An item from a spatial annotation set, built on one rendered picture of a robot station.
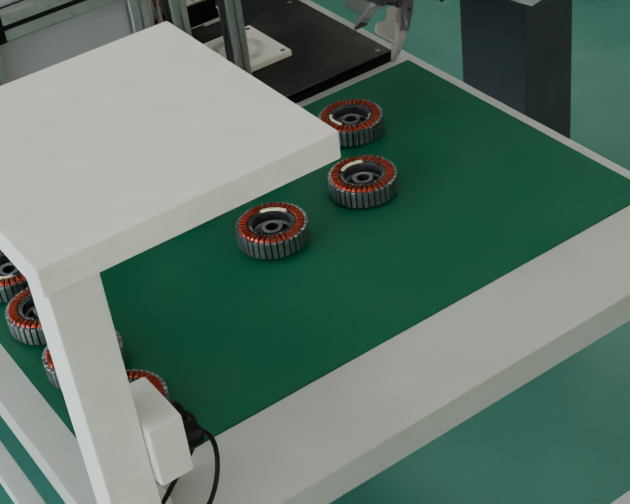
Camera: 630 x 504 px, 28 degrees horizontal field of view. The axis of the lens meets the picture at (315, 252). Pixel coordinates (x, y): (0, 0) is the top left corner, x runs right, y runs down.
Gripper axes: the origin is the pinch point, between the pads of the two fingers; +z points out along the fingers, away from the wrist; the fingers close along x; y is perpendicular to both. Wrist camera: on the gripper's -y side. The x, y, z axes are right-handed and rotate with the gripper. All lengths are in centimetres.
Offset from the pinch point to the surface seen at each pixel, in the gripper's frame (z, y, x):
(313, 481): 30, 38, 79
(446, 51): 40, -111, -134
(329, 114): 11.2, 8.7, 6.5
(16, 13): 3, 65, 4
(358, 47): 5.8, -6.3, -15.8
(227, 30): 3.2, 26.3, -4.8
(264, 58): 12.4, 9.9, -20.2
